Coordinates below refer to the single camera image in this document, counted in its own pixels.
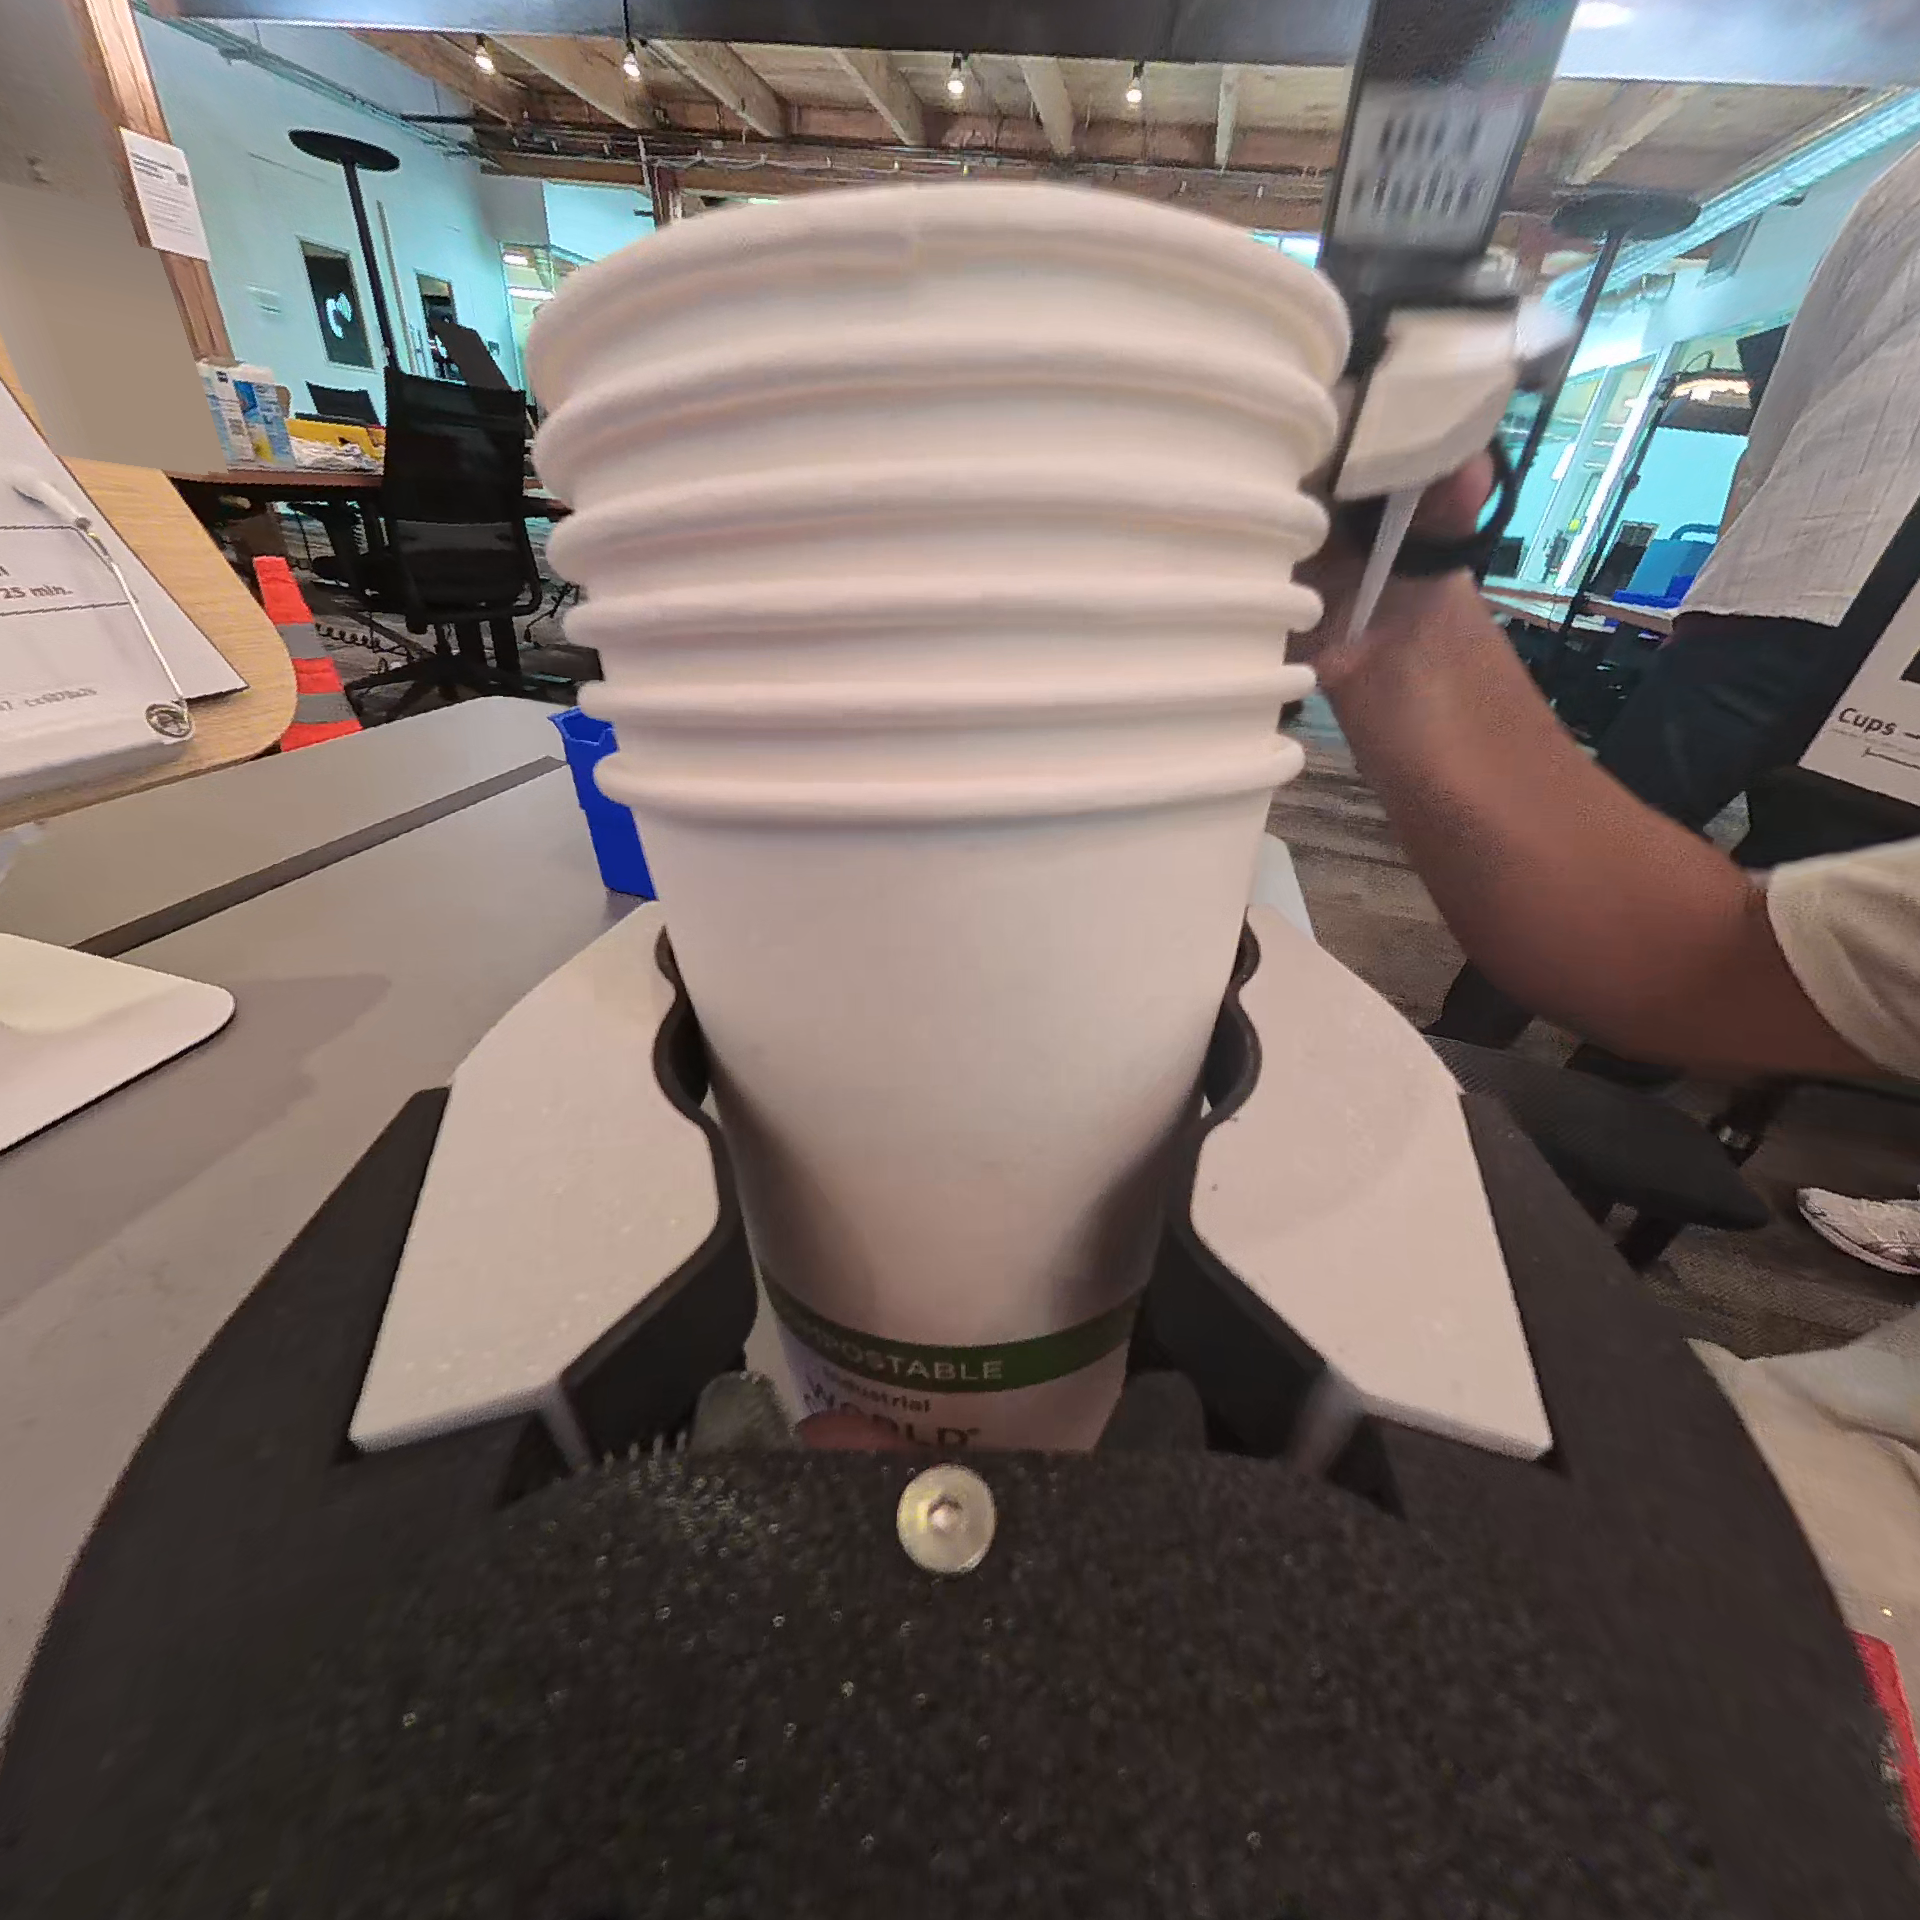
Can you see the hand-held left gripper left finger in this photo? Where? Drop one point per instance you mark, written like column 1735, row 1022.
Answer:
column 555, row 1201

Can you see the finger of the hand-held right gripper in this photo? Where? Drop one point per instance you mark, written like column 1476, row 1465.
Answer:
column 1425, row 399

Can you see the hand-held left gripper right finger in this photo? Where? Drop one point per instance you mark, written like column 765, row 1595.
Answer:
column 1348, row 1201

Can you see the blue plastic bin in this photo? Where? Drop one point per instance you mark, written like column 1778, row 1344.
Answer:
column 599, row 809

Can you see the stack of nested paper cups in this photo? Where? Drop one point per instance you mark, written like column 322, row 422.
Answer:
column 961, row 974

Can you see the person's right forearm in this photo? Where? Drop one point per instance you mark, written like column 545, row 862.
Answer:
column 1575, row 902

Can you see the person's right hand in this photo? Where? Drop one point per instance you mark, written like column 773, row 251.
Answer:
column 1380, row 639

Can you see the person's left hand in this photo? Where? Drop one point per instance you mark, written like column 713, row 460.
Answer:
column 879, row 1434

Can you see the black round-top pole stand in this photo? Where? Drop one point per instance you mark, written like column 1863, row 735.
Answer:
column 1628, row 212
column 346, row 150

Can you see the white sneaker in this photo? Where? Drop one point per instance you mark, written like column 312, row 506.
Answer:
column 1868, row 1230

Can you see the framed white poster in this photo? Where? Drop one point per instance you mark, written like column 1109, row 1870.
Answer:
column 1874, row 704

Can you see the cream shirt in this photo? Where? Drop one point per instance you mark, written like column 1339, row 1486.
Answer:
column 1860, row 960

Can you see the orange traffic cone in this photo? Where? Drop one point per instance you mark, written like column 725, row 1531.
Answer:
column 306, row 674

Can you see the black office chair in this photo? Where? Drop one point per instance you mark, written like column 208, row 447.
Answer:
column 451, row 495

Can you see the printed instruction sheet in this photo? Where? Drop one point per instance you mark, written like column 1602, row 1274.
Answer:
column 89, row 570

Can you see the white blue cartons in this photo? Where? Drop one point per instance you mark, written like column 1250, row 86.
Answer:
column 248, row 412

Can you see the white wall notice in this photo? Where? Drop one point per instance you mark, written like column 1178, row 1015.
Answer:
column 165, row 187

